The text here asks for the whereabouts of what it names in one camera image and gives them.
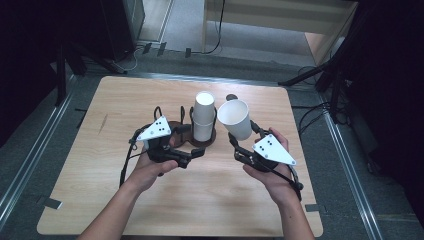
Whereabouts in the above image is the person's left hand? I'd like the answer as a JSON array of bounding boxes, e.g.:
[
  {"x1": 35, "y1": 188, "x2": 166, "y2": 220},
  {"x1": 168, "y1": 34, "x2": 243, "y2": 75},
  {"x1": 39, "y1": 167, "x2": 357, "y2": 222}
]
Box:
[{"x1": 127, "y1": 136, "x2": 180, "y2": 195}]

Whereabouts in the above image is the black tripod stand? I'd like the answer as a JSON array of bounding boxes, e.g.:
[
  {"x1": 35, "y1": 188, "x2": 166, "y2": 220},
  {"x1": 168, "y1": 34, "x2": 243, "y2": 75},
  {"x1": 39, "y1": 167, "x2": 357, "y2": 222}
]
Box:
[
  {"x1": 49, "y1": 39, "x2": 129, "y2": 108},
  {"x1": 278, "y1": 49, "x2": 355, "y2": 125}
]

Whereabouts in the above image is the metal floor rail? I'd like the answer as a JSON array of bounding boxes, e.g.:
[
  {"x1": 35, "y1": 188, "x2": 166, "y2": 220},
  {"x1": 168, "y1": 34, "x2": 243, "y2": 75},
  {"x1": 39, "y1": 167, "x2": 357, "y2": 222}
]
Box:
[
  {"x1": 128, "y1": 71, "x2": 296, "y2": 88},
  {"x1": 315, "y1": 92, "x2": 385, "y2": 240},
  {"x1": 0, "y1": 74, "x2": 78, "y2": 222}
]

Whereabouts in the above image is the black hanging cable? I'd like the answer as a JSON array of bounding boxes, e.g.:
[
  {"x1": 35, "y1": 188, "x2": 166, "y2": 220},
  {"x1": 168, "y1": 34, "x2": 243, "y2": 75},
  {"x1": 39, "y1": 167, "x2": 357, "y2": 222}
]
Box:
[{"x1": 191, "y1": 0, "x2": 227, "y2": 56}]

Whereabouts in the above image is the light wooden shelf unit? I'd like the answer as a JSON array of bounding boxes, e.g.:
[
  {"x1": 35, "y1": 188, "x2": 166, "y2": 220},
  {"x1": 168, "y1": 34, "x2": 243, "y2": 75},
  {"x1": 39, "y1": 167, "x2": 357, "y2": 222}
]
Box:
[{"x1": 201, "y1": 0, "x2": 360, "y2": 66}]

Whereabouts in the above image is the left hand-held gripper black cable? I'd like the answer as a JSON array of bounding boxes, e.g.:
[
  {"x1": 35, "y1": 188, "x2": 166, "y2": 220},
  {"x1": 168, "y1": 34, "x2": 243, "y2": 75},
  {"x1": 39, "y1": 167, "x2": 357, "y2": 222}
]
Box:
[{"x1": 118, "y1": 123, "x2": 152, "y2": 188}]

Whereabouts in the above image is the thin white floor cable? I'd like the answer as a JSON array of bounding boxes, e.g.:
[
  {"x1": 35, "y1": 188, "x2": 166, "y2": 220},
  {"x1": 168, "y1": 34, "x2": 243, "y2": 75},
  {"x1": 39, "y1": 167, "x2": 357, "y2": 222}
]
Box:
[{"x1": 109, "y1": 45, "x2": 145, "y2": 73}]

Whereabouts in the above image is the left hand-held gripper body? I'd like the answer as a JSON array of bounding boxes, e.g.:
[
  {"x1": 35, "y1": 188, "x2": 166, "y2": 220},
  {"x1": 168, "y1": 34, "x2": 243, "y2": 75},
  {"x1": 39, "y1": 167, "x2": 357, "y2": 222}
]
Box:
[{"x1": 136, "y1": 115, "x2": 192, "y2": 170}]

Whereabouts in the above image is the black curtain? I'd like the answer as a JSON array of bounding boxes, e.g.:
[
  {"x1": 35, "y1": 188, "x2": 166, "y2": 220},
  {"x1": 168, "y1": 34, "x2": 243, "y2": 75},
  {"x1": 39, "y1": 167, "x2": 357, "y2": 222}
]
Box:
[
  {"x1": 333, "y1": 0, "x2": 424, "y2": 229},
  {"x1": 0, "y1": 0, "x2": 113, "y2": 148}
]

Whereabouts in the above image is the black cabinet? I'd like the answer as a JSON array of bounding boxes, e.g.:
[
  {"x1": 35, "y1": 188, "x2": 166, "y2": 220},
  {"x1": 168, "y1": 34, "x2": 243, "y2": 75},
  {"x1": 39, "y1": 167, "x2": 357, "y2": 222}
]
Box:
[{"x1": 99, "y1": 0, "x2": 146, "y2": 62}]

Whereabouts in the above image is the right hand-held gripper black cable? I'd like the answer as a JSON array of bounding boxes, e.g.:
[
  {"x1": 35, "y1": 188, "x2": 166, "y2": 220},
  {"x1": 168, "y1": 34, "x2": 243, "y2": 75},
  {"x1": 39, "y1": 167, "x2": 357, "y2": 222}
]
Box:
[{"x1": 264, "y1": 162, "x2": 305, "y2": 202}]

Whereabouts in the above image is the hand-held gripper black cable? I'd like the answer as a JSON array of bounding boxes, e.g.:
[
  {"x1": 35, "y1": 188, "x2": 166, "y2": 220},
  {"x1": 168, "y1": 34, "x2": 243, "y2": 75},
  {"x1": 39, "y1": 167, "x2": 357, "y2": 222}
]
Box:
[
  {"x1": 264, "y1": 162, "x2": 305, "y2": 202},
  {"x1": 118, "y1": 123, "x2": 152, "y2": 188}
]

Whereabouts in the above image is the person's right hand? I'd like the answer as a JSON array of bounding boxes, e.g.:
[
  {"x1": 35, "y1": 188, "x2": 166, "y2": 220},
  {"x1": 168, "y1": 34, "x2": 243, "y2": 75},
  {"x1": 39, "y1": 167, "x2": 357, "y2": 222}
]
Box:
[{"x1": 242, "y1": 127, "x2": 302, "y2": 207}]

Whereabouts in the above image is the black floor cables bundle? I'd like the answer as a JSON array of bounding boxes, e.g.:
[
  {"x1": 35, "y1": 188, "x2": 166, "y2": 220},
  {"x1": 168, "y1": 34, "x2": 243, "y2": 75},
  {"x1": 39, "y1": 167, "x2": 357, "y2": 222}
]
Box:
[{"x1": 291, "y1": 101, "x2": 336, "y2": 137}]

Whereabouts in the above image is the white paper cup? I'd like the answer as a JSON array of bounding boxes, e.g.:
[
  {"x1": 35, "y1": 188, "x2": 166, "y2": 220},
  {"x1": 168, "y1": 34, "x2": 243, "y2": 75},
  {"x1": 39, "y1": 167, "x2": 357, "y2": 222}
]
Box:
[
  {"x1": 216, "y1": 98, "x2": 254, "y2": 142},
  {"x1": 192, "y1": 119, "x2": 215, "y2": 143},
  {"x1": 192, "y1": 91, "x2": 216, "y2": 126}
]

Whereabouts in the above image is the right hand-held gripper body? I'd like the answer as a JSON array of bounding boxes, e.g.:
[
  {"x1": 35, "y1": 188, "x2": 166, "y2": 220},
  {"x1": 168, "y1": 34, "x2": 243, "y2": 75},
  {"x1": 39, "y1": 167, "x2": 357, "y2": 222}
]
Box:
[{"x1": 233, "y1": 133, "x2": 297, "y2": 173}]

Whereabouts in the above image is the dark brown double cup holder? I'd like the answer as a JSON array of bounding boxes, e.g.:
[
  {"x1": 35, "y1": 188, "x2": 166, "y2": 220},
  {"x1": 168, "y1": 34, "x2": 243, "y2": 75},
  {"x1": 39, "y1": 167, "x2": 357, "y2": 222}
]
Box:
[{"x1": 152, "y1": 105, "x2": 218, "y2": 149}]

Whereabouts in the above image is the dark floor tape piece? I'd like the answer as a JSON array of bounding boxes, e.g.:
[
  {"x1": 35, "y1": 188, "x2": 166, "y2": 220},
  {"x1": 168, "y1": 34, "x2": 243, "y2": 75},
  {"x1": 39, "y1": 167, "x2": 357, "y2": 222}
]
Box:
[
  {"x1": 304, "y1": 203, "x2": 327, "y2": 213},
  {"x1": 44, "y1": 196, "x2": 64, "y2": 211}
]

